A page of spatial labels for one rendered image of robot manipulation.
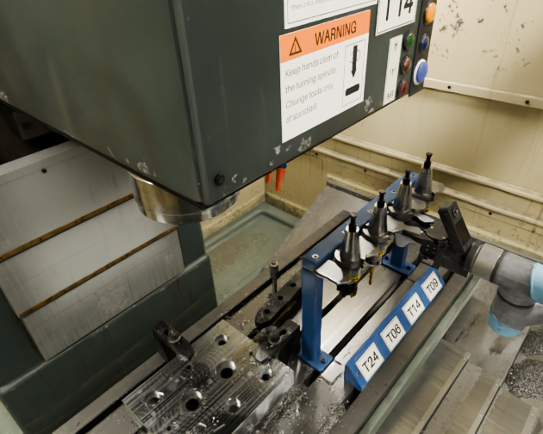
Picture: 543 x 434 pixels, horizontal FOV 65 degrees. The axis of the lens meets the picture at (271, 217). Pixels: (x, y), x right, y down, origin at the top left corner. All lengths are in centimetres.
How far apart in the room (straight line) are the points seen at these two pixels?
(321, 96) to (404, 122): 110
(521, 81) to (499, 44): 12
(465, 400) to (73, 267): 108
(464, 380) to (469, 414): 11
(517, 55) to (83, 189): 117
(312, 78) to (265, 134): 8
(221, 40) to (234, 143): 9
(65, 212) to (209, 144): 73
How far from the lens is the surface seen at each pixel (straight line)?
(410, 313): 121
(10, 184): 101
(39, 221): 106
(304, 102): 46
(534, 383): 154
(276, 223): 208
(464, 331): 150
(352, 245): 87
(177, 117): 37
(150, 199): 60
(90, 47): 46
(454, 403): 133
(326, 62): 48
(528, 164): 148
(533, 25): 137
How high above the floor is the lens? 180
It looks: 35 degrees down
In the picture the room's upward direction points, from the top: 3 degrees counter-clockwise
